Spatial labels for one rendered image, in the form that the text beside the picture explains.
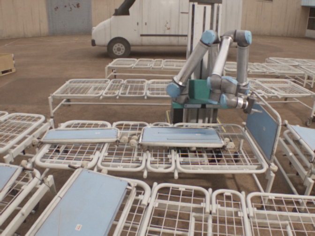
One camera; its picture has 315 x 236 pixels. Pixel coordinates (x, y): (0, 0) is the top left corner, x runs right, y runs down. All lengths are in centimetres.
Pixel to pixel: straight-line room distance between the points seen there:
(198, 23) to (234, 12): 711
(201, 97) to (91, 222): 190
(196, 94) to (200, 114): 30
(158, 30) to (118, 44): 149
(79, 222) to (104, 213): 15
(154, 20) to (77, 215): 818
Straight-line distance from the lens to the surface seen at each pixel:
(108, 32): 921
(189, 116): 299
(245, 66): 257
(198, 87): 284
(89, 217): 154
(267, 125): 226
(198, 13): 281
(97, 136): 243
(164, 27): 922
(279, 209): 262
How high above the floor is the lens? 163
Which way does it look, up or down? 23 degrees down
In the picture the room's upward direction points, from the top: 1 degrees clockwise
